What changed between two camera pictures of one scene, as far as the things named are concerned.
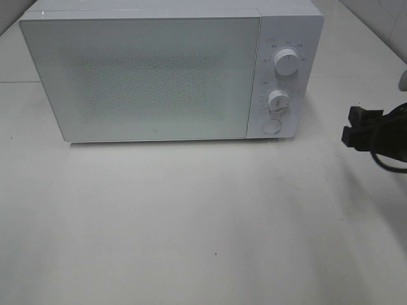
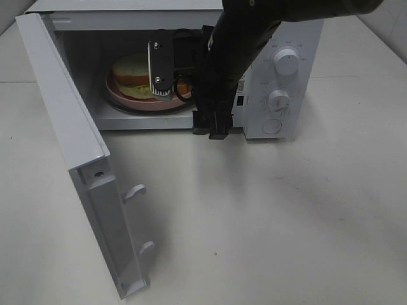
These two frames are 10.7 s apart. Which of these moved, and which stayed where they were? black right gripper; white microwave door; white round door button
Moved: white microwave door; black right gripper
Stayed: white round door button
